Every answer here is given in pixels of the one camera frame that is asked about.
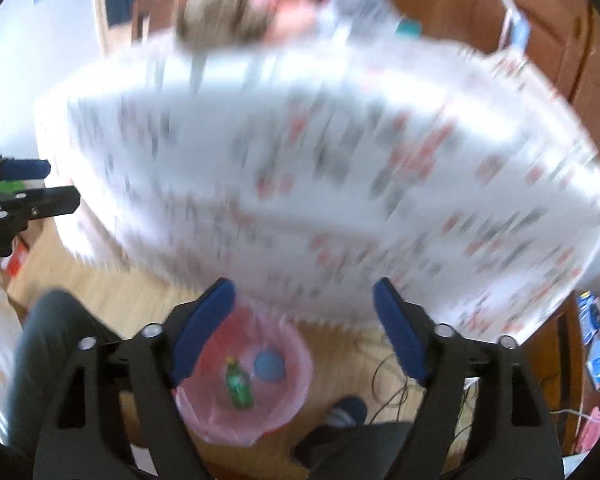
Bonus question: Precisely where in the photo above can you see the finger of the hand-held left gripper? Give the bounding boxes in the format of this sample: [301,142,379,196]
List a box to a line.
[0,156,51,187]
[0,186,81,232]

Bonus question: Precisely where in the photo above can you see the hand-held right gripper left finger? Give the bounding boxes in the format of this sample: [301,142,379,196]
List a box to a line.
[32,277,237,480]

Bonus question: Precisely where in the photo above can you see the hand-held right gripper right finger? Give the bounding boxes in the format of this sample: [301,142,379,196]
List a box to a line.
[372,277,566,480]

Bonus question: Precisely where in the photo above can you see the pink lined waste bin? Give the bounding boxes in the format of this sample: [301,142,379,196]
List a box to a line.
[172,305,315,447]

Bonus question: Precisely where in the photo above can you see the orange box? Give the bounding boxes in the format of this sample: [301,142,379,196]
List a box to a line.
[4,239,32,277]

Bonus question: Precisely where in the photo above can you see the green plastic bottle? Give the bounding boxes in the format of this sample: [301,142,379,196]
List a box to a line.
[225,357,255,408]

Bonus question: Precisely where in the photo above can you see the blue round lid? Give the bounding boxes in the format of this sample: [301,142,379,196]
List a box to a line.
[253,350,286,380]

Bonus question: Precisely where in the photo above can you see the person's foot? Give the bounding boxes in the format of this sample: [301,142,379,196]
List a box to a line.
[325,396,369,429]

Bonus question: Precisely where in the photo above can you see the person's leg dark trousers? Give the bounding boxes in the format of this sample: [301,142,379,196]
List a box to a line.
[6,287,131,463]
[292,420,416,480]

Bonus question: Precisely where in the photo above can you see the low wooden cabinet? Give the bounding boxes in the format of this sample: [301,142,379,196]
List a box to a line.
[527,294,592,457]

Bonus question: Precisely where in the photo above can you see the floral tablecloth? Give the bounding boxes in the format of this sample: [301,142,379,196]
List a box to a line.
[32,35,600,342]

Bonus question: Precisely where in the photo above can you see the wooden chair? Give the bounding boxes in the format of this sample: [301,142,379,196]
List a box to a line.
[92,0,181,53]

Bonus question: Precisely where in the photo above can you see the blue and white packets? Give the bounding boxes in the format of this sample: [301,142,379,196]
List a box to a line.
[576,289,600,393]

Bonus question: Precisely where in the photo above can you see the pink plastic item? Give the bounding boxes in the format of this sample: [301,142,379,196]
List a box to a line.
[576,406,600,454]

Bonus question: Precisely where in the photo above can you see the brown mottled object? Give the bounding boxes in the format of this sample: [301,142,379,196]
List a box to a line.
[175,0,272,54]

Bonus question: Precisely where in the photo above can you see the pink wet wipes pack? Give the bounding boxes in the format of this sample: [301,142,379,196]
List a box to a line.
[250,0,323,42]

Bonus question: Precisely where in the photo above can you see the light blue tag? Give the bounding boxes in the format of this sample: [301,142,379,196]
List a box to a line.
[512,20,531,54]

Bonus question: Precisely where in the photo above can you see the white bottle red cap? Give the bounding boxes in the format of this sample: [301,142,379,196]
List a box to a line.
[347,0,402,43]

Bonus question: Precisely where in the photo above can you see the black cable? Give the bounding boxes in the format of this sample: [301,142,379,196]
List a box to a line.
[369,344,423,423]

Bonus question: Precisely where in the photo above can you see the white cable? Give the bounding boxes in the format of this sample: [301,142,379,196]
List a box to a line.
[549,406,597,422]

